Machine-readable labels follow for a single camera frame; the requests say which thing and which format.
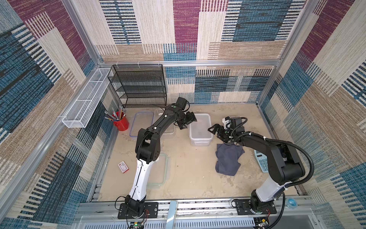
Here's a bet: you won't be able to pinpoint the blue-rimmed clear lunch box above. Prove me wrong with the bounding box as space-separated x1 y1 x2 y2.
152 108 175 139

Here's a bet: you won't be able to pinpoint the grey cleaning cloth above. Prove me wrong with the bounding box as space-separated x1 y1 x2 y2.
215 144 245 176

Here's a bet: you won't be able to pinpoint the blue-rimmed clear lid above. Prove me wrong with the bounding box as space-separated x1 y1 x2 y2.
130 111 153 138

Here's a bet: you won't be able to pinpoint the green-rimmed lunch box lid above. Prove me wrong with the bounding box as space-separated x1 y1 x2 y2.
147 153 170 188

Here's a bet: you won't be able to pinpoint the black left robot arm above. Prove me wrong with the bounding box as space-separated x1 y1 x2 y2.
125 97 197 215

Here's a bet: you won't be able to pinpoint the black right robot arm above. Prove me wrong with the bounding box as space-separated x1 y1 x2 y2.
208 117 315 214

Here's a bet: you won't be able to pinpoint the light blue calculator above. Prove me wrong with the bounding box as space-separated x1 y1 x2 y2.
254 150 268 173

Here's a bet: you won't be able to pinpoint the black mesh shelf rack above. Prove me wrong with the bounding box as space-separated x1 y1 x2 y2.
108 64 167 108

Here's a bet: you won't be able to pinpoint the red pencil cup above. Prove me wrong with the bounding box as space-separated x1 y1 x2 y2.
113 111 129 131

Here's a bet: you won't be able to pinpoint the pens in red cup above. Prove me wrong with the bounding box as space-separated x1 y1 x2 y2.
104 106 126 122

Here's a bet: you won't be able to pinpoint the small red white card box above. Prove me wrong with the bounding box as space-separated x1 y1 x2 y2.
118 161 129 173

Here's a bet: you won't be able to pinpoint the blue tape roll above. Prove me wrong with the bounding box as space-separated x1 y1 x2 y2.
286 198 298 209

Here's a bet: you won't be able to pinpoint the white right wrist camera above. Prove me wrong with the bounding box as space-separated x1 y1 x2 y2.
222 116 231 129

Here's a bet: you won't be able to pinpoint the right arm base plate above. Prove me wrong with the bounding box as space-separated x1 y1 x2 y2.
234 199 277 215

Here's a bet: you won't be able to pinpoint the aluminium front rail frame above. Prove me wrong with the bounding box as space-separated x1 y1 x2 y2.
71 196 326 229

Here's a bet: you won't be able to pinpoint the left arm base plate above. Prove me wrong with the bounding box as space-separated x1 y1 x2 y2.
117 202 159 219

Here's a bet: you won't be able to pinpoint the white wire wall basket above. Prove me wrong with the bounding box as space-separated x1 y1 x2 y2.
62 68 110 128

